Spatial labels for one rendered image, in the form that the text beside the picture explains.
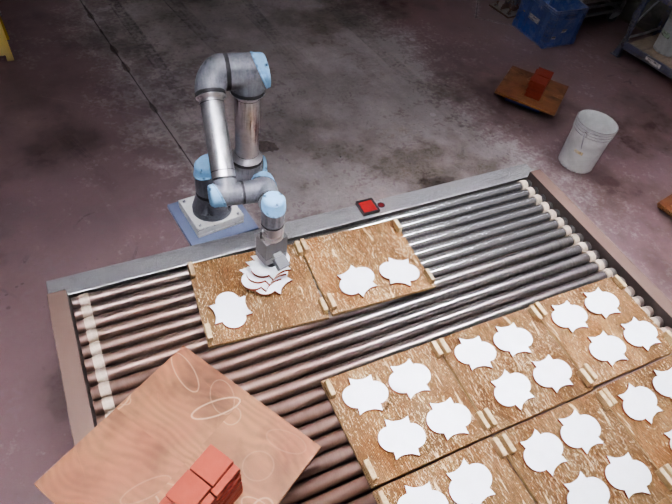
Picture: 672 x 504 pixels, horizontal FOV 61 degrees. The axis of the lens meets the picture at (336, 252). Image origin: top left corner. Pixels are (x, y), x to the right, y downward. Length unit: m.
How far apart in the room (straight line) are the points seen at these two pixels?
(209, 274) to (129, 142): 2.20
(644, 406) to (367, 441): 0.92
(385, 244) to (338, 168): 1.80
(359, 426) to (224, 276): 0.70
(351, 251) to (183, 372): 0.79
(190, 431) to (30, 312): 1.79
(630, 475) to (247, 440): 1.12
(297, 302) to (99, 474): 0.80
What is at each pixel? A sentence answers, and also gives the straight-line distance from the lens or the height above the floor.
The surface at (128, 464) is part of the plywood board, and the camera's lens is 1.61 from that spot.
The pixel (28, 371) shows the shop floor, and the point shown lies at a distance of 3.07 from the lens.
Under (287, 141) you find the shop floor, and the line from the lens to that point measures 4.10.
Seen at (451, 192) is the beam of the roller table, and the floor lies 0.92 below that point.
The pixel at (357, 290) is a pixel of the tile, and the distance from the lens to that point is 2.00.
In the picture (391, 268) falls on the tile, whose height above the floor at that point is 0.95.
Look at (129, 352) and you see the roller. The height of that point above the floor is 0.92.
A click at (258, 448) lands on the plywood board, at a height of 1.04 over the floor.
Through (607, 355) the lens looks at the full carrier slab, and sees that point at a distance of 2.19.
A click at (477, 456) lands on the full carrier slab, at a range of 1.81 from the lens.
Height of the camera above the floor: 2.52
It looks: 48 degrees down
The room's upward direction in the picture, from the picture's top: 10 degrees clockwise
